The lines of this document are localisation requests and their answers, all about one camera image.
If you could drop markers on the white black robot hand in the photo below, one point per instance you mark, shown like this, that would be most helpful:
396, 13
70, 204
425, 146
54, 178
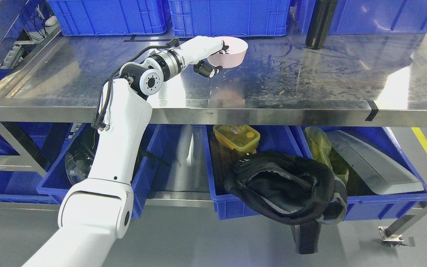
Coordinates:
194, 51

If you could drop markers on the pink bowl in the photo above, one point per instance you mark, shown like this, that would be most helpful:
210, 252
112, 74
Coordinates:
234, 55

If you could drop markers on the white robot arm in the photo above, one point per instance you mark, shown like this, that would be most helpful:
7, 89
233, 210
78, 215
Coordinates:
97, 211

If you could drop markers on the blue crate top middle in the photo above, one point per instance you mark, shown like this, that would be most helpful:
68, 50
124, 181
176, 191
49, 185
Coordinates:
236, 18

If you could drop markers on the blue crate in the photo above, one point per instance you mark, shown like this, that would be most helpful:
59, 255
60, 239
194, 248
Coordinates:
236, 18
367, 17
111, 17

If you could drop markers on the blue bin lower middle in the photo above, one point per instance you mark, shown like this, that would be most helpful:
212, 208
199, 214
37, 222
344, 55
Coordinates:
219, 160

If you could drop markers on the blue bin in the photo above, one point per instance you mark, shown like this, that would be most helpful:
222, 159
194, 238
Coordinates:
219, 160
364, 204
56, 182

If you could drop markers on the yellow lunch box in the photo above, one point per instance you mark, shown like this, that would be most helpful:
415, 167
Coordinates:
239, 138

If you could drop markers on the blue crate top left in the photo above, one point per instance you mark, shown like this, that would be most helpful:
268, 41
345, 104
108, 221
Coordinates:
111, 17

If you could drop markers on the black bottle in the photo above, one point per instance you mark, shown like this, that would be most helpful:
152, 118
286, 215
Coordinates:
320, 23

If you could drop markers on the green plastic bag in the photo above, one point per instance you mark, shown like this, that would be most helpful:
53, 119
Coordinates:
323, 152

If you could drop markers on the black round helmet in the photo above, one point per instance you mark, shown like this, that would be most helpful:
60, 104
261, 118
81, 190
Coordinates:
79, 159

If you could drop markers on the blue crate top right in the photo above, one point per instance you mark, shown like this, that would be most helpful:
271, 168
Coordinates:
367, 17

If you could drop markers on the black backpack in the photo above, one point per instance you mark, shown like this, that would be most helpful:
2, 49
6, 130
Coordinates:
292, 190

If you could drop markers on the blue bin lower left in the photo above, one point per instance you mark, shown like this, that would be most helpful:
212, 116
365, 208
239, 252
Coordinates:
56, 182

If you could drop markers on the grey plastic panel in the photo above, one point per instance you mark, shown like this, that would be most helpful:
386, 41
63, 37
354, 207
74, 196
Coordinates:
380, 172

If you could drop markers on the blue bin lower right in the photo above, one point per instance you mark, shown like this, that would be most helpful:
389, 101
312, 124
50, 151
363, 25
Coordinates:
364, 204

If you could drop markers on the steel shelf frame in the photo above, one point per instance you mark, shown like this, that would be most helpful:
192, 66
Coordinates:
356, 80

